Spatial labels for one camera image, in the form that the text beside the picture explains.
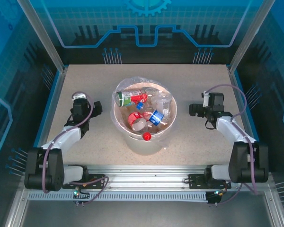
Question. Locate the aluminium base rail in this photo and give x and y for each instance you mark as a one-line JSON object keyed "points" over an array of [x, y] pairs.
{"points": [[144, 175]]}

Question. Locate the aluminium frame post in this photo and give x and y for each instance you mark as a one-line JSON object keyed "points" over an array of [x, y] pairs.
{"points": [[45, 40], [248, 37]]}

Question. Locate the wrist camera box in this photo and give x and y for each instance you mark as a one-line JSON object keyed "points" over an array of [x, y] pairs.
{"points": [[205, 99], [78, 96]]}

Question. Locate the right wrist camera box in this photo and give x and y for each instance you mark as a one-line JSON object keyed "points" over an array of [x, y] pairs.
{"points": [[205, 99]]}

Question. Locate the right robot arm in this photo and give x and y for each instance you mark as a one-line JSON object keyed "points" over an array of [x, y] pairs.
{"points": [[232, 130]]}

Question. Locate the blue label blue cap bottle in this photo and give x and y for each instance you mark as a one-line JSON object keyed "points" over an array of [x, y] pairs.
{"points": [[156, 117]]}

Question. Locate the clear bottle red soda label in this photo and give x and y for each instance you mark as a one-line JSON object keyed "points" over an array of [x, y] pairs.
{"points": [[133, 117]]}

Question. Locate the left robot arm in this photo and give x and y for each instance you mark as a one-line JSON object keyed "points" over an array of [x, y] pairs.
{"points": [[61, 138]]}

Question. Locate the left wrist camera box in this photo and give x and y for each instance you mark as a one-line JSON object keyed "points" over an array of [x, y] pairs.
{"points": [[78, 96]]}

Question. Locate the pile of bottles in bin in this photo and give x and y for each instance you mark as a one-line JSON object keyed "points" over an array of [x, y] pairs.
{"points": [[132, 79]]}

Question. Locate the blue table side rail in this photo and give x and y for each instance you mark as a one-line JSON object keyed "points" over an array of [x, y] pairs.
{"points": [[241, 94], [52, 94]]}

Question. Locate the aluminium front frame beam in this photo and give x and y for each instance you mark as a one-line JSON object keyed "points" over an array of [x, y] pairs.
{"points": [[275, 210], [15, 210]]}

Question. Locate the white round bin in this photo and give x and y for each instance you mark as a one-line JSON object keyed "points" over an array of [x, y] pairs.
{"points": [[144, 147]]}

